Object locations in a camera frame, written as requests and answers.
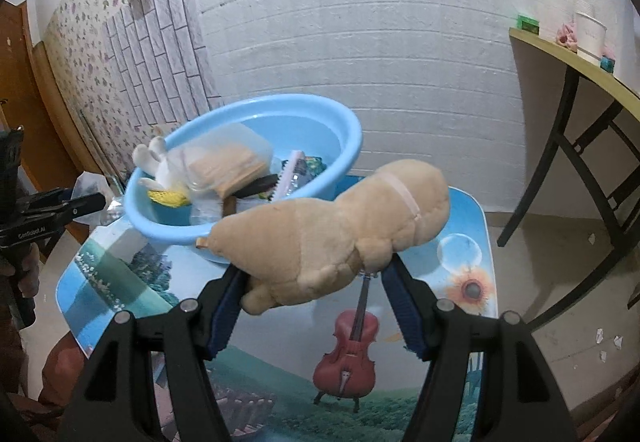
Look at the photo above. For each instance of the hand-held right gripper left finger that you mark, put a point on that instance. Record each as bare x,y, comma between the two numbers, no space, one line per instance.
225,317

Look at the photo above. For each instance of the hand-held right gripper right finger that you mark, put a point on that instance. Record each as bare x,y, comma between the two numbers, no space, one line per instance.
407,312

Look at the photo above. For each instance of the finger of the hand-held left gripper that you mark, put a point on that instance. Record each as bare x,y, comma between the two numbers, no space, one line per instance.
82,208
50,199

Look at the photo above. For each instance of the yellow white knitted toy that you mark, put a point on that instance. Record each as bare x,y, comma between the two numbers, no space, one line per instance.
155,161

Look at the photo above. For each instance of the clear plastic bag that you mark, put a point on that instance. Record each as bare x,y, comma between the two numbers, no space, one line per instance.
92,182
205,214

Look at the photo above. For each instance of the tan plush toy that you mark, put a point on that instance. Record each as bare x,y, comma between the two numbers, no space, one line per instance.
325,242

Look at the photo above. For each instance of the brown stick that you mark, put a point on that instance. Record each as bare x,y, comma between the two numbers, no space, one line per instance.
230,207

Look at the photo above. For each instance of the black bottle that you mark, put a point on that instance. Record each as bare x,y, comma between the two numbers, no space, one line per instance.
257,184

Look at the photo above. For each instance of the clear plastic container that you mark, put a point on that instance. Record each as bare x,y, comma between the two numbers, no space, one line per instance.
225,156

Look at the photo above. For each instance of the pink white comb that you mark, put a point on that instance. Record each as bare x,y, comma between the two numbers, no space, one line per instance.
287,174

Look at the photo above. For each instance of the colourful foil packet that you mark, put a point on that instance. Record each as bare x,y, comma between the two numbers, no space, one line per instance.
312,166

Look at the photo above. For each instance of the blue plastic basin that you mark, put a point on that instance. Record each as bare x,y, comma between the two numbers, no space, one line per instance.
300,126

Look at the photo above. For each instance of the person's left hand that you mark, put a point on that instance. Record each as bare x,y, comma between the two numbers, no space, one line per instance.
32,272

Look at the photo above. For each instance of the crumpled clear plastic bag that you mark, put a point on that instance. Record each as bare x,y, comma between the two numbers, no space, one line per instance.
92,182

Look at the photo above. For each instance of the small picture-printed table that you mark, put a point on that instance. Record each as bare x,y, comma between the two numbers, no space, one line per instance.
280,372

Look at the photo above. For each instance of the brown wooden door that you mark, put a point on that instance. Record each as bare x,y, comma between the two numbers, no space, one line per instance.
25,86

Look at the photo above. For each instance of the white paper scrap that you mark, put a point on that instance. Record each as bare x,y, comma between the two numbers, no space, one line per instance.
599,335
619,341

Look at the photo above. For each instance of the folding desk with black legs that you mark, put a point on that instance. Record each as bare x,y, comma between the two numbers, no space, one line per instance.
550,54

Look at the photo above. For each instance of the small green box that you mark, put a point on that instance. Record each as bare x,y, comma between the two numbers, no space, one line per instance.
528,24

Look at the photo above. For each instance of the pink soft toy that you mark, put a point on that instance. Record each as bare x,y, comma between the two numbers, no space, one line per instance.
566,36

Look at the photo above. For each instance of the small teal box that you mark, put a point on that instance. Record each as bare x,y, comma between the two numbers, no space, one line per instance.
608,64

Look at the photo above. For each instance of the white paper cup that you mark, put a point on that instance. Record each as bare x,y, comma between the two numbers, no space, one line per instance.
590,36

